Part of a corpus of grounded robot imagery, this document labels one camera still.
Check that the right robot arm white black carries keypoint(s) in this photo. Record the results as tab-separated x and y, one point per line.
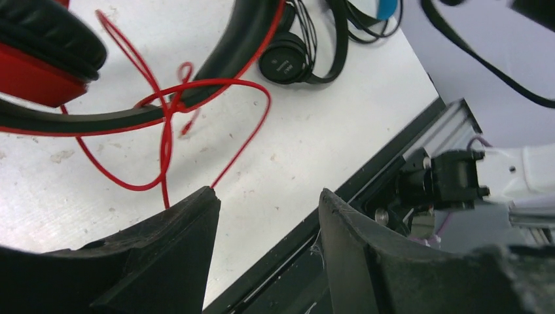
457	178

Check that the small black headphones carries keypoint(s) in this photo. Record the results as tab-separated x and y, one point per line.
291	55

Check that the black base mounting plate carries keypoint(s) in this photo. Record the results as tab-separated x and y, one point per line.
292	277

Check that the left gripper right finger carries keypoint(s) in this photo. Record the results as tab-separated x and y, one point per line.
372	269

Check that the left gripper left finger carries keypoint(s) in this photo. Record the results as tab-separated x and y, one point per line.
159	265

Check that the red headphones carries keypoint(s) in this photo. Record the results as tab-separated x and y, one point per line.
46	175

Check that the aluminium frame rail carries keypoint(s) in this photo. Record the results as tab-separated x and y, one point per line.
522	221

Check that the large black blue headphones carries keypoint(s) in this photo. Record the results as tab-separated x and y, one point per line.
374	26

